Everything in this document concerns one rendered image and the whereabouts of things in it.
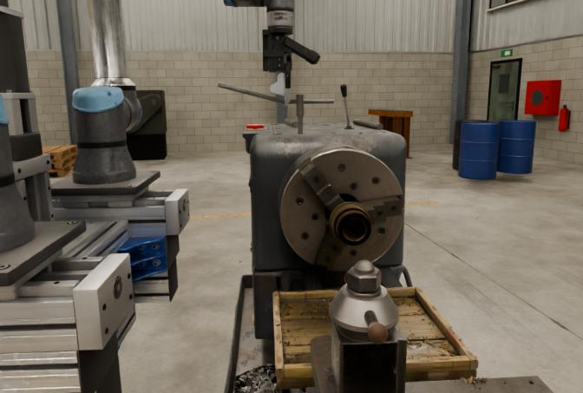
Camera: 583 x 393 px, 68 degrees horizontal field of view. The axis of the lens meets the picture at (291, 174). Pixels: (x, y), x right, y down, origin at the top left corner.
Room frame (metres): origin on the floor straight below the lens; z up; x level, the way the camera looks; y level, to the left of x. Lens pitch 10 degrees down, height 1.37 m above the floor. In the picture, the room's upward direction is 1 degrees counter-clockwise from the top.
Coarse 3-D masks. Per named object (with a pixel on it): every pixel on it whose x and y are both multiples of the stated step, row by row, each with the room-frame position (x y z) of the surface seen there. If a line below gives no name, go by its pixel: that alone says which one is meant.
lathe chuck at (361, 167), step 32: (320, 160) 1.04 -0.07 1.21; (352, 160) 1.05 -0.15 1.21; (288, 192) 1.04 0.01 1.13; (352, 192) 1.05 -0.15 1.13; (384, 192) 1.05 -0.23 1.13; (288, 224) 1.04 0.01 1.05; (320, 224) 1.04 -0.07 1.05; (352, 224) 1.06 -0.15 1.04; (384, 224) 1.05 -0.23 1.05; (352, 256) 1.05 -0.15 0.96
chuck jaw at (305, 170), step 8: (304, 168) 1.04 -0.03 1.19; (312, 168) 1.03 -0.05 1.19; (304, 176) 1.02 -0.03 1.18; (312, 176) 1.00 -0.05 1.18; (320, 176) 1.00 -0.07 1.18; (312, 184) 1.00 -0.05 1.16; (320, 184) 1.00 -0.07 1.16; (328, 184) 0.99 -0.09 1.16; (320, 192) 0.98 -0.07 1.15; (328, 192) 0.98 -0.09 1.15; (336, 192) 0.98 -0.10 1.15; (328, 200) 0.98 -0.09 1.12; (336, 200) 0.96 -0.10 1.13; (328, 208) 0.96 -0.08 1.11
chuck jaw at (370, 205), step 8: (368, 200) 1.04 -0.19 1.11; (376, 200) 1.03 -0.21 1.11; (384, 200) 1.02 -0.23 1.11; (392, 200) 1.01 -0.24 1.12; (400, 200) 1.01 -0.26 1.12; (368, 208) 0.98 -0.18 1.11; (376, 208) 0.99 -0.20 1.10; (384, 208) 0.99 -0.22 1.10; (392, 208) 1.02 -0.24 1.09; (400, 208) 1.01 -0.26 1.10; (376, 216) 0.99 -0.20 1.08; (384, 216) 0.99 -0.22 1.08
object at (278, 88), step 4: (280, 76) 1.25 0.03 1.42; (280, 80) 1.25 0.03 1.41; (272, 84) 1.25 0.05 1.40; (276, 84) 1.25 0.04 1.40; (280, 84) 1.25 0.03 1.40; (284, 84) 1.25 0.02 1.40; (272, 88) 1.25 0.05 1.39; (276, 88) 1.25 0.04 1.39; (280, 88) 1.25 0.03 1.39; (284, 88) 1.25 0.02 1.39; (288, 88) 1.24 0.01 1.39; (272, 92) 1.25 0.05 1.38; (276, 92) 1.25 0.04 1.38; (280, 92) 1.25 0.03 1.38; (284, 92) 1.25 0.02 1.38; (288, 92) 1.24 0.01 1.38; (288, 96) 1.25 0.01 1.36; (288, 100) 1.25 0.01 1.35
